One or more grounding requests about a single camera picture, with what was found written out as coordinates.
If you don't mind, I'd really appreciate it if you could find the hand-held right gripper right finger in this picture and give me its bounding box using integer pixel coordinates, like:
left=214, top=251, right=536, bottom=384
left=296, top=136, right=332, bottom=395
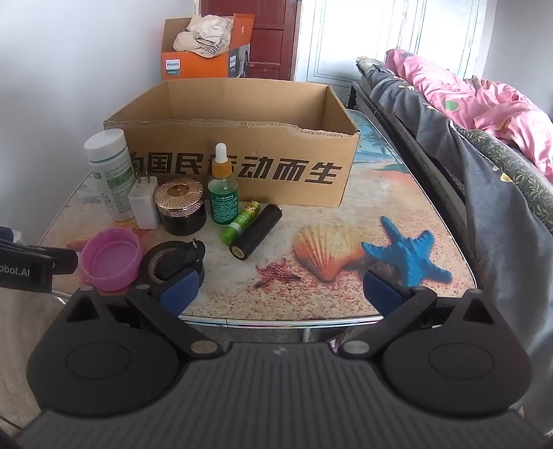
left=336, top=268, right=497, bottom=359

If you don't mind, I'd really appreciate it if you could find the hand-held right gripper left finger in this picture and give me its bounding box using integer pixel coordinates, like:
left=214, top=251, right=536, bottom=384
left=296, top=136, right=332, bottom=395
left=65, top=268, right=219, bottom=359

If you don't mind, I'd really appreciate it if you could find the black key fob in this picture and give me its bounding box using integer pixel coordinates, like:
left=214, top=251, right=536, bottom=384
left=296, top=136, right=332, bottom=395
left=154, top=237, right=206, bottom=279

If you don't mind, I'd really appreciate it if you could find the black tape roll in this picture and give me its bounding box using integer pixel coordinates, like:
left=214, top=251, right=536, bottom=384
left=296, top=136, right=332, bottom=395
left=139, top=239, right=206, bottom=288

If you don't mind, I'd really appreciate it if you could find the dark jar with gold lid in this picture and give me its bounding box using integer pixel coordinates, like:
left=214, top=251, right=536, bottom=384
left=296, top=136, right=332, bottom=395
left=154, top=178, right=207, bottom=236

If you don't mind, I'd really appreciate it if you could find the pink plastic lid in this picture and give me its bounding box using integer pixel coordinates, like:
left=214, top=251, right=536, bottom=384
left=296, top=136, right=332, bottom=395
left=81, top=227, right=142, bottom=291

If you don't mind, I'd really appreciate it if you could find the green lip balm tube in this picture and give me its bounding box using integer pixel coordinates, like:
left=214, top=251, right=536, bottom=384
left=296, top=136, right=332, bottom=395
left=222, top=200, right=260, bottom=245

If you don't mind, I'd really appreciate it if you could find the black cylinder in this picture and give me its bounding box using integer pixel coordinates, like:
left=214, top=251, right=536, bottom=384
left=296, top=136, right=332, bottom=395
left=229, top=204, right=283, bottom=261

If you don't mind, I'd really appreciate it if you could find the white charger plug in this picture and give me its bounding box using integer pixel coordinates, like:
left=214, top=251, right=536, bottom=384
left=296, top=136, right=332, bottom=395
left=128, top=171, right=161, bottom=230

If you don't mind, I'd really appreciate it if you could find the green dropper bottle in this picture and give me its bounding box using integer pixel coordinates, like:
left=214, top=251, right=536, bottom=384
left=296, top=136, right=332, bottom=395
left=208, top=142, right=240, bottom=226

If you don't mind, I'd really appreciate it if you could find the brown cardboard box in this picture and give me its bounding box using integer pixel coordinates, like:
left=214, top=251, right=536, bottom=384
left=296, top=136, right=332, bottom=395
left=103, top=79, right=361, bottom=208

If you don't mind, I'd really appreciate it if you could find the white plastic bottle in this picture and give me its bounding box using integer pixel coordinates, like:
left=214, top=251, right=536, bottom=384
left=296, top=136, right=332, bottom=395
left=84, top=128, right=135, bottom=222

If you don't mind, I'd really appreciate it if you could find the grey patterned quilt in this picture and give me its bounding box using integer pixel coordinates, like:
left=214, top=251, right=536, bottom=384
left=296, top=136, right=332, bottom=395
left=356, top=56, right=553, bottom=407

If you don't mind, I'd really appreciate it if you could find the pink patterned blanket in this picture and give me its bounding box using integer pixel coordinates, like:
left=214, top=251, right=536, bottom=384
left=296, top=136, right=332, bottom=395
left=384, top=48, right=553, bottom=182

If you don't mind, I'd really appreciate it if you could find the orange cardboard box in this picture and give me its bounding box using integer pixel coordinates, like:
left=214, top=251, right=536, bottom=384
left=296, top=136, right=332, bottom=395
left=161, top=13, right=255, bottom=81

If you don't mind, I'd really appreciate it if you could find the white panelled door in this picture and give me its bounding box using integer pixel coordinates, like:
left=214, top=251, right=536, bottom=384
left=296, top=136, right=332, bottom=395
left=296, top=0, right=491, bottom=108

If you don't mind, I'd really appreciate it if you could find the beige cap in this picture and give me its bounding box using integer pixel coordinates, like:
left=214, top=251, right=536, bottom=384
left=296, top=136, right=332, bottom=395
left=173, top=14, right=236, bottom=58

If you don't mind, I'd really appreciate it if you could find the red wooden door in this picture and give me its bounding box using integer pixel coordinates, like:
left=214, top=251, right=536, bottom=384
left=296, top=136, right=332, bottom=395
left=199, top=0, right=303, bottom=81

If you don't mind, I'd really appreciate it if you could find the black metal bed frame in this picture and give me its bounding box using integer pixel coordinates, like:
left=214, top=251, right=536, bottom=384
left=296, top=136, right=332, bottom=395
left=348, top=80, right=469, bottom=208

